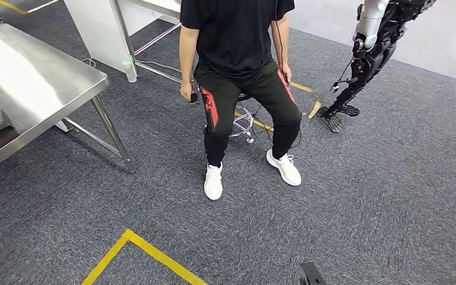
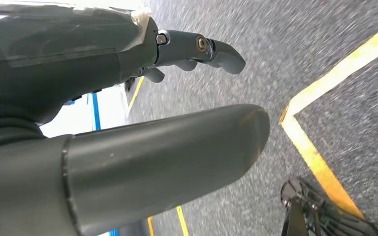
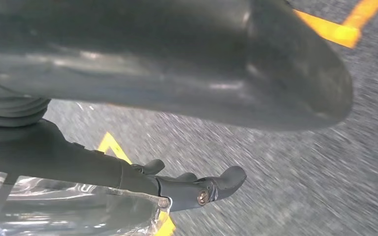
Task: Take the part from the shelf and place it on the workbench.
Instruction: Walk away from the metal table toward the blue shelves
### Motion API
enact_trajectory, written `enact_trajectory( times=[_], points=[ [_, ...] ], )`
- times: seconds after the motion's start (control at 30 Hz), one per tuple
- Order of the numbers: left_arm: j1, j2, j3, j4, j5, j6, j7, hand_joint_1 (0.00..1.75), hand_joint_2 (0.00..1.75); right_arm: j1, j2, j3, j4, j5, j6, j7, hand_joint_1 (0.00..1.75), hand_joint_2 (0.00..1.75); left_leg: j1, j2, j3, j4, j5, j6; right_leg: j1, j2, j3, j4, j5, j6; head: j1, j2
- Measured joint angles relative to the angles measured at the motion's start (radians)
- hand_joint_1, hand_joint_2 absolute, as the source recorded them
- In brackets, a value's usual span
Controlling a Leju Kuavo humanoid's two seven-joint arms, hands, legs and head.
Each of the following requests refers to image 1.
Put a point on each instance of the person's right hand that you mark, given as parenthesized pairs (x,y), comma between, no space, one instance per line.
(188,91)

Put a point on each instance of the person's left hand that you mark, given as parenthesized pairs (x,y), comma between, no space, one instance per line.
(287,74)

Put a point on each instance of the black handheld device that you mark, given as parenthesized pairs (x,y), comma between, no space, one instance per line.
(193,97)

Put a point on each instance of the person's left forearm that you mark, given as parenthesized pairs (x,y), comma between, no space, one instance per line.
(282,43)

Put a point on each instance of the person's right forearm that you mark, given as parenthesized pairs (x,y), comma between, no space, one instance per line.
(188,55)

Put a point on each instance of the stainless steel workbench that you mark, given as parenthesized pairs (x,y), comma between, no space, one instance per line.
(35,78)

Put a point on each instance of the yellow floor tape square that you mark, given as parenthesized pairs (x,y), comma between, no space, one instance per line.
(313,108)
(153,253)

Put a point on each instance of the chrome stool with casters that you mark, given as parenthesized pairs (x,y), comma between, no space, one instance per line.
(243,122)

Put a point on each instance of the person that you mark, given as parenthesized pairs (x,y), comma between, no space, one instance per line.
(232,39)

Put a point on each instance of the stainless steel table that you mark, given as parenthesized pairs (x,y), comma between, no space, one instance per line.
(127,39)

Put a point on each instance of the black humanoid robot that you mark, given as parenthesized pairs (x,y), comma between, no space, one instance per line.
(369,59)

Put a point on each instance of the white desk panel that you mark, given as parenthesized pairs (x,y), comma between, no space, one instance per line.
(94,31)

